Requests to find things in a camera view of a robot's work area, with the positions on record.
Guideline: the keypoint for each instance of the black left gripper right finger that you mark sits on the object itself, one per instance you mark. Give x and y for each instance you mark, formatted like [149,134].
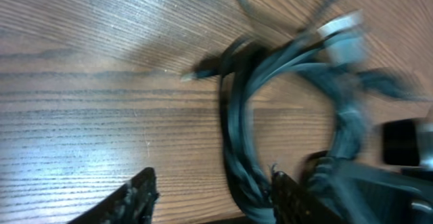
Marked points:
[292,204]

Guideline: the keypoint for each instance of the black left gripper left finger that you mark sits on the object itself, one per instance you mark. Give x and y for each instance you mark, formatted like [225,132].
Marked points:
[132,203]

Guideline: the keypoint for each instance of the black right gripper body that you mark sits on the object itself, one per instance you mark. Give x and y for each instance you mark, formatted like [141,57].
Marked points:
[358,193]

